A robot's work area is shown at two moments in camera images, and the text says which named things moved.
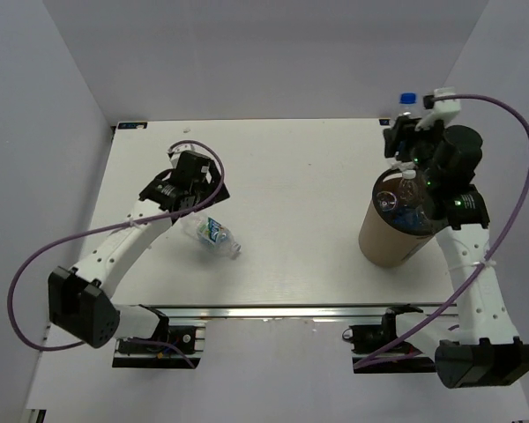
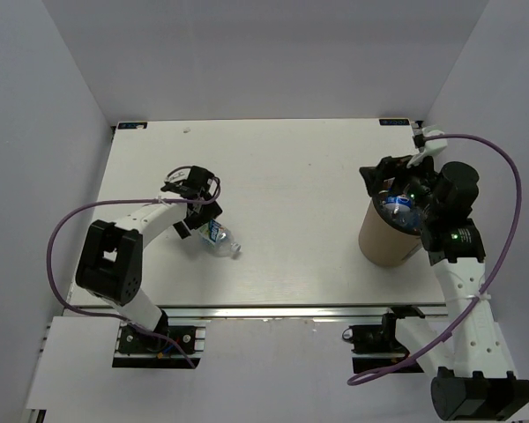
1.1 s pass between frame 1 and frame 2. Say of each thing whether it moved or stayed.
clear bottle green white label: stayed
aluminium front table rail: stayed
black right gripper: moved
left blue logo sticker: stayed
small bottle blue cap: moved
